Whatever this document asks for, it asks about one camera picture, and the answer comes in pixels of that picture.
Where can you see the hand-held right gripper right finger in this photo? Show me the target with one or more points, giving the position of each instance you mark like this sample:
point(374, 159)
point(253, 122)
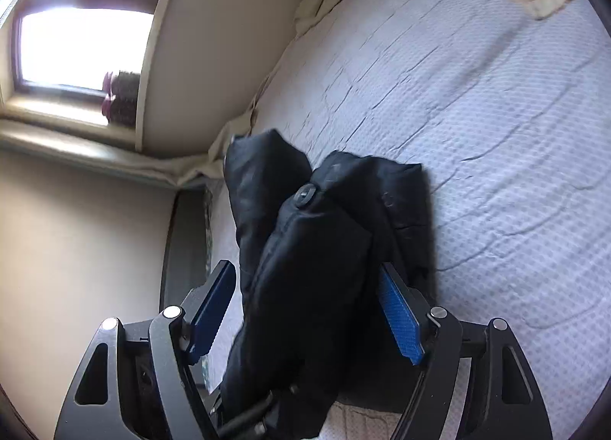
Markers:
point(401, 325)

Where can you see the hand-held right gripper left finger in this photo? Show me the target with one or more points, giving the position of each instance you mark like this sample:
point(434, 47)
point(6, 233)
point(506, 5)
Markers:
point(212, 311)

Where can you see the dark navy printed jacket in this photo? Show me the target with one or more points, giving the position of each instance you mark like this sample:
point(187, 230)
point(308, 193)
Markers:
point(305, 277)

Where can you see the white textured bedspread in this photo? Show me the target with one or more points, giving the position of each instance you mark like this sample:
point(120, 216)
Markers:
point(477, 134)

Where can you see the purple plant pot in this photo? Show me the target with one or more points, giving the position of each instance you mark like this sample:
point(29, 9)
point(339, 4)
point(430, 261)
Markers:
point(119, 109)
point(121, 83)

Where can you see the beige window sill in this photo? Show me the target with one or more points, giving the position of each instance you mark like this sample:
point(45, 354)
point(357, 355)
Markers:
point(71, 129)

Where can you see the beige padded headboard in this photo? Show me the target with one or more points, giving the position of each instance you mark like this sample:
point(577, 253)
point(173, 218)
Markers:
point(215, 63)

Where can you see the brown framed window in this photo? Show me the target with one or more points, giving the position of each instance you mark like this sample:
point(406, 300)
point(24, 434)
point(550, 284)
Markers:
point(86, 43)

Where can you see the dark grey bed frame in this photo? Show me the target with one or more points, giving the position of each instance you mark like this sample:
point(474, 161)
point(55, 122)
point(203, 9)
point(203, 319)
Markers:
point(184, 239)

